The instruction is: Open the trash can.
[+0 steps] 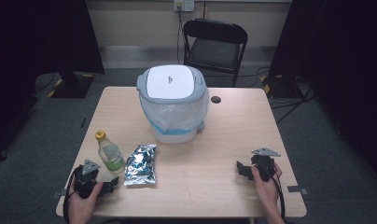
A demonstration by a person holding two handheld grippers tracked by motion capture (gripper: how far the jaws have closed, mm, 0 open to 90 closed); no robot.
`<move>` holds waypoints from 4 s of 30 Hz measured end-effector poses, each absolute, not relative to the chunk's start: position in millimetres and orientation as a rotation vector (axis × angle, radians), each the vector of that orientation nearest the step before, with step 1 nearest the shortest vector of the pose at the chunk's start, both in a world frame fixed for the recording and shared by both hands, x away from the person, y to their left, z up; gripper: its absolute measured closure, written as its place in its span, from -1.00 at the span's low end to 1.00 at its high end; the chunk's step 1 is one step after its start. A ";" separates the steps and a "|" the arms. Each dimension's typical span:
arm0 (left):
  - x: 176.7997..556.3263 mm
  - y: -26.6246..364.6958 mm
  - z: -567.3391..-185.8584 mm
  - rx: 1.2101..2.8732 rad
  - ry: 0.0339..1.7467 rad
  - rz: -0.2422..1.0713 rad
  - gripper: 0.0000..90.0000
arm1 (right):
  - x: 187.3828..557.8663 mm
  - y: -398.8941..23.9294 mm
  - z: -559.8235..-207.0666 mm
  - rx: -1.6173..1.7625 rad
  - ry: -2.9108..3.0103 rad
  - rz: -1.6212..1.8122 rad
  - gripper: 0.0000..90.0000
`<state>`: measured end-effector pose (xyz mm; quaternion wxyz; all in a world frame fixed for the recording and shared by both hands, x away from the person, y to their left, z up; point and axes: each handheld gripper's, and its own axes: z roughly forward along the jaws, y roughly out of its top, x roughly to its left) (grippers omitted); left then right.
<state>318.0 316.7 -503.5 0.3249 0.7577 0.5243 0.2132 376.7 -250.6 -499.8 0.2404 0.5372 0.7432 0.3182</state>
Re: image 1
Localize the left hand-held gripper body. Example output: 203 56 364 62
72 159 102 200

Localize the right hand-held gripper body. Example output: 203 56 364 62
250 147 282 183

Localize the silver foil snack bag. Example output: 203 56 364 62
123 143 159 188

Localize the white trash can grey lid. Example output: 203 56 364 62
135 63 211 145

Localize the person's right hand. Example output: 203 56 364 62
250 161 284 213

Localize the person's left hand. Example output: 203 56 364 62
67 179 105 224

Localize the clear bottle yellow cap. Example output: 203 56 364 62
93 130 126 174

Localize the black stand base striped tape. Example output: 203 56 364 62
47 71 96 100
259 74 306 100

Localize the clear plastic bin liner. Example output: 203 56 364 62
138 92 211 135

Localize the black folding chair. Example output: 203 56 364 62
182 18 249 88

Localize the dark curtain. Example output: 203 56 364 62
0 0 105 163
268 0 377 185

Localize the grey table edge bracket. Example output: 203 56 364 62
286 185 310 196
50 188 77 200

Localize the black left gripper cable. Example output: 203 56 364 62
62 169 84 224

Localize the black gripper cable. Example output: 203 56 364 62
62 169 84 224
260 161 286 220

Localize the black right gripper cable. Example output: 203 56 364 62
260 161 286 220

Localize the black floor cable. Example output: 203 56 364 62
270 81 317 125
204 65 272 89

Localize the black wall socket cable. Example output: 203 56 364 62
175 5 185 65

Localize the white wall socket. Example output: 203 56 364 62
173 0 196 13

